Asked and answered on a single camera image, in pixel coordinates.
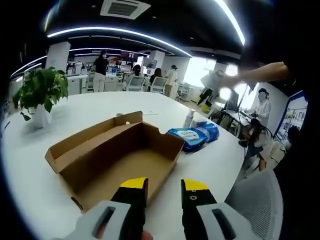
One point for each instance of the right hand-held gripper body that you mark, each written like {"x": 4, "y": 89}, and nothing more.
{"x": 212, "y": 78}

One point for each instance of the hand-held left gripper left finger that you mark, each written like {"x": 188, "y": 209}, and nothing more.
{"x": 132, "y": 197}

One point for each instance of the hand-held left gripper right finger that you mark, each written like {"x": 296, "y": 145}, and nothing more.
{"x": 195, "y": 200}

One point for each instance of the small white printed box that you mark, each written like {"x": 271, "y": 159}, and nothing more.
{"x": 198, "y": 123}

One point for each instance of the blue plastic soft bag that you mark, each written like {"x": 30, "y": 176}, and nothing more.
{"x": 212, "y": 131}

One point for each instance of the brown cardboard shoe box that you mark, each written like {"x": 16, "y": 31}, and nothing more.
{"x": 120, "y": 160}

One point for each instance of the blue wet wipes soft pack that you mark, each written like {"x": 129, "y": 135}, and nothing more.
{"x": 190, "y": 137}

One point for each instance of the person's left hand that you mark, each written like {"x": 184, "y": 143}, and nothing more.
{"x": 147, "y": 236}

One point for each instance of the white pump bottle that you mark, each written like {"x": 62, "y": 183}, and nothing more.
{"x": 189, "y": 118}

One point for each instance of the white office chair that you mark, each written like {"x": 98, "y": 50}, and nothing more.
{"x": 158, "y": 85}
{"x": 135, "y": 83}

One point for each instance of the table socket strip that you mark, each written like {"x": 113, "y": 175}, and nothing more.
{"x": 150, "y": 113}

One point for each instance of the curved ceiling light strip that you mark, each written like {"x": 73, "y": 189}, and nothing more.
{"x": 232, "y": 20}
{"x": 112, "y": 30}

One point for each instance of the grey mesh office chair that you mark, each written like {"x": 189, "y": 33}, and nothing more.
{"x": 257, "y": 200}

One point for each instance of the ceiling air vent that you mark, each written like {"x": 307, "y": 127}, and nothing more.
{"x": 125, "y": 8}

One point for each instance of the white plant pot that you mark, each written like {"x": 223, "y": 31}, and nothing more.
{"x": 41, "y": 118}

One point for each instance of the green leafy plant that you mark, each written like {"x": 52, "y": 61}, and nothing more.
{"x": 42, "y": 87}

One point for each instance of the black metal-frame desk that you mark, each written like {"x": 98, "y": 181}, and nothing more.
{"x": 232, "y": 117}

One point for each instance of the blue-framed wall poster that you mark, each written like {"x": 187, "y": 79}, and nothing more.
{"x": 292, "y": 117}

